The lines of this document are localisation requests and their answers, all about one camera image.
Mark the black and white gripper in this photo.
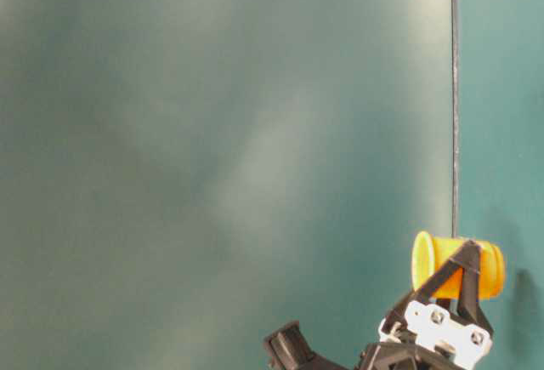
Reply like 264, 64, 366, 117
357, 240, 494, 369

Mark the yellow plastic cup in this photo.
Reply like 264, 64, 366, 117
411, 231, 506, 299

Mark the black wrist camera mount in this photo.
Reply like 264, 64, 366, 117
263, 321, 344, 370

